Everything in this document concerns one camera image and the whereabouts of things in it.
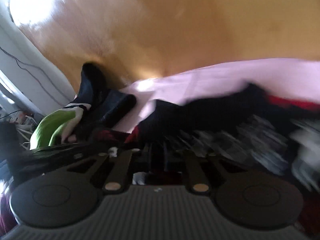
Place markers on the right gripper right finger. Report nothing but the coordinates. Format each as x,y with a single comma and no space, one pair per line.
244,195

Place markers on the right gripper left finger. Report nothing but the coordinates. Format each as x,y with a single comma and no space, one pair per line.
70,194

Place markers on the navy reindeer knit sweater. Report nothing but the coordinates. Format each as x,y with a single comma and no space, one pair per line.
250,127

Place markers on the green navy white sweater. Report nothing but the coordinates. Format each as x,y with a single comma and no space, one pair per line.
95,106

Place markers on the pink patterned bed sheet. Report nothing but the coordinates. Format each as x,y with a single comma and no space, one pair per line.
286,78

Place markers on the wooden headboard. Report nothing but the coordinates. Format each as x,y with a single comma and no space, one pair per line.
139,39

